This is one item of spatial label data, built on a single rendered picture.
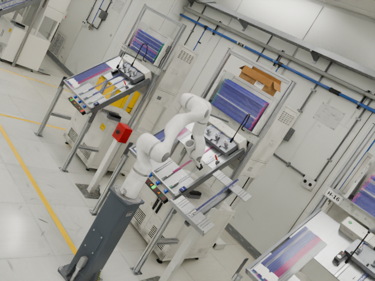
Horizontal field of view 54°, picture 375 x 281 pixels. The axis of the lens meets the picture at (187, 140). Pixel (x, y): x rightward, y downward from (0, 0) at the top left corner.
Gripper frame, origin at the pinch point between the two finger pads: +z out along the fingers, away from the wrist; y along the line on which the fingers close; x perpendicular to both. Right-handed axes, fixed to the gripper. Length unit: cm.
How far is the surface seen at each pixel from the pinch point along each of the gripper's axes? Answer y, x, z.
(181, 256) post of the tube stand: -36, 55, 22
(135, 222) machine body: 37, 65, 56
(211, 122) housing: 27.7, -37.7, -0.5
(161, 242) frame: -14, 59, 26
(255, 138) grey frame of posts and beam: -13, -50, 1
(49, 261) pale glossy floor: 6, 126, -19
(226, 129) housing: 12.0, -40.5, 0.0
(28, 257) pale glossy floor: 11, 133, -31
